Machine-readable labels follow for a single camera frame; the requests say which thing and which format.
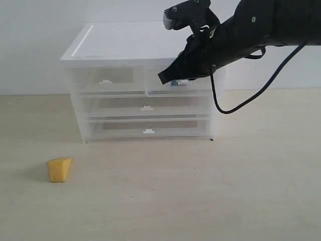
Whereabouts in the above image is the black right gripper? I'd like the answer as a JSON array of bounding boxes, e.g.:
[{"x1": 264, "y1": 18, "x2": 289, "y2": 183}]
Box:
[{"x1": 158, "y1": 24, "x2": 226, "y2": 84}]

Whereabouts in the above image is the clear wide drawer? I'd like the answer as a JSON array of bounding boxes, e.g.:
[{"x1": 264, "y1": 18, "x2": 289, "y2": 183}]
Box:
[
  {"x1": 90, "y1": 119, "x2": 215, "y2": 139},
  {"x1": 83, "y1": 96, "x2": 210, "y2": 117}
]

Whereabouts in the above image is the bottom clear wide drawer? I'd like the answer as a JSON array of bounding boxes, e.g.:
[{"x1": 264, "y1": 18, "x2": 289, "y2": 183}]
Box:
[{"x1": 90, "y1": 119, "x2": 215, "y2": 139}]

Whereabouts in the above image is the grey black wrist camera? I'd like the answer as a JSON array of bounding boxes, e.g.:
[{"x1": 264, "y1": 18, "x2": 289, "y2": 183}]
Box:
[{"x1": 163, "y1": 1, "x2": 211, "y2": 30}]

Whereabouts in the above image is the middle clear wide drawer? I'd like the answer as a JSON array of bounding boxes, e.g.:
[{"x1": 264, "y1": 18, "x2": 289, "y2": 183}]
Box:
[{"x1": 83, "y1": 96, "x2": 210, "y2": 117}]

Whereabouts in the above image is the yellow wedge sponge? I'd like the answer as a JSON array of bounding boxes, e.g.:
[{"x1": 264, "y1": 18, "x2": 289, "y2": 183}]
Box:
[{"x1": 47, "y1": 157, "x2": 72, "y2": 183}]

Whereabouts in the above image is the white plastic drawer cabinet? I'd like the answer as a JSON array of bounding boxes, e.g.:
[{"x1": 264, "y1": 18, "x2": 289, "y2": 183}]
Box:
[{"x1": 61, "y1": 22, "x2": 225, "y2": 143}]

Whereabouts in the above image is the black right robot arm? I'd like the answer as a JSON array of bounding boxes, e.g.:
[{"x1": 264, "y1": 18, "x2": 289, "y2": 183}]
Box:
[{"x1": 158, "y1": 1, "x2": 320, "y2": 84}]

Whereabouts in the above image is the white blue small bottle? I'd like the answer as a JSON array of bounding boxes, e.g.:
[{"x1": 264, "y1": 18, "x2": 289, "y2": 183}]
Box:
[{"x1": 171, "y1": 80, "x2": 189, "y2": 86}]

